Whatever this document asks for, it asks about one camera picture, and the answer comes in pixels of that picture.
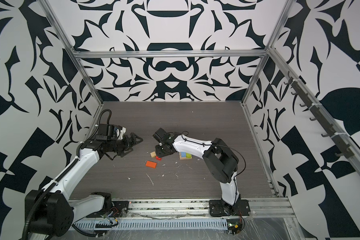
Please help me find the natural wood block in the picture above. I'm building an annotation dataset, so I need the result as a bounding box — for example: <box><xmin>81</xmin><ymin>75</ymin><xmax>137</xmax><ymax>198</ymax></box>
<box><xmin>179</xmin><ymin>152</ymin><xmax>192</xmax><ymax>160</ymax></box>

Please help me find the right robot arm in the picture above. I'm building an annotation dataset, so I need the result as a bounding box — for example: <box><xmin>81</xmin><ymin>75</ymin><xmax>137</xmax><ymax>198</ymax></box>
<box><xmin>153</xmin><ymin>128</ymin><xmax>240</xmax><ymax>207</ymax></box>

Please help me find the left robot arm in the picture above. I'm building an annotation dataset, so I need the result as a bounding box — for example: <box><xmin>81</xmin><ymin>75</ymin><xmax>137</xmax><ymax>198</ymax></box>
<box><xmin>22</xmin><ymin>133</ymin><xmax>143</xmax><ymax>240</ymax></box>

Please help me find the orange wood block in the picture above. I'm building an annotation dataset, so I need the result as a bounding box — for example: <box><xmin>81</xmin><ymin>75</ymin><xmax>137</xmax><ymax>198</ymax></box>
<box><xmin>146</xmin><ymin>161</ymin><xmax>157</xmax><ymax>169</ymax></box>

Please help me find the green circuit board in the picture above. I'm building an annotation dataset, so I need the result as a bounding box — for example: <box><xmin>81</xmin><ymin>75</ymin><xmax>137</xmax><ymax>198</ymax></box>
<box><xmin>227</xmin><ymin>219</ymin><xmax>245</xmax><ymax>235</ymax></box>

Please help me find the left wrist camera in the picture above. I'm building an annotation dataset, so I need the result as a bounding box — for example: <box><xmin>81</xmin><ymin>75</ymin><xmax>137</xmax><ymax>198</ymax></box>
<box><xmin>95</xmin><ymin>124</ymin><xmax>127</xmax><ymax>141</ymax></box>

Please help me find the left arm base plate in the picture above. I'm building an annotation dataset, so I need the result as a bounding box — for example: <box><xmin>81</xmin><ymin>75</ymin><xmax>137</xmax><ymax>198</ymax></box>
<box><xmin>87</xmin><ymin>201</ymin><xmax>130</xmax><ymax>218</ymax></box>

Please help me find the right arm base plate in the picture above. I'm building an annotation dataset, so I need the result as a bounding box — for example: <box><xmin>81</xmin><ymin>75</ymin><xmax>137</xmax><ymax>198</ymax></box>
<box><xmin>209</xmin><ymin>199</ymin><xmax>251</xmax><ymax>217</ymax></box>

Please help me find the white slotted cable duct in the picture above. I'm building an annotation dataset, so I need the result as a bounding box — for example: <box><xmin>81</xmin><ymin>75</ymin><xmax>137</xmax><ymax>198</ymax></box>
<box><xmin>75</xmin><ymin>219</ymin><xmax>228</xmax><ymax>231</ymax></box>

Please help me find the aluminium frame crossbar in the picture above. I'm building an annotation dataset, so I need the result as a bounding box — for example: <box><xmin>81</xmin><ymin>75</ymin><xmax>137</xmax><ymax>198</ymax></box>
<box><xmin>73</xmin><ymin>50</ymin><xmax>266</xmax><ymax>59</ymax></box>

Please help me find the black corrugated cable conduit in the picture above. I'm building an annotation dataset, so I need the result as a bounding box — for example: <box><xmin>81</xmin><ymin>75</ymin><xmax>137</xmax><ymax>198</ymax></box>
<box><xmin>21</xmin><ymin>108</ymin><xmax>118</xmax><ymax>240</ymax></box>

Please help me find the aluminium front rail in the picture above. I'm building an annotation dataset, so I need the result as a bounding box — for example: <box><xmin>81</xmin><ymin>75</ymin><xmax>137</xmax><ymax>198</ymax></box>
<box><xmin>38</xmin><ymin>197</ymin><xmax>296</xmax><ymax>221</ymax></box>

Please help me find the wall hook rack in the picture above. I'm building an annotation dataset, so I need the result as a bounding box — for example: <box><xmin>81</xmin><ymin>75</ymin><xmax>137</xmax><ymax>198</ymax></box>
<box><xmin>285</xmin><ymin>72</ymin><xmax>355</xmax><ymax>159</ymax></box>

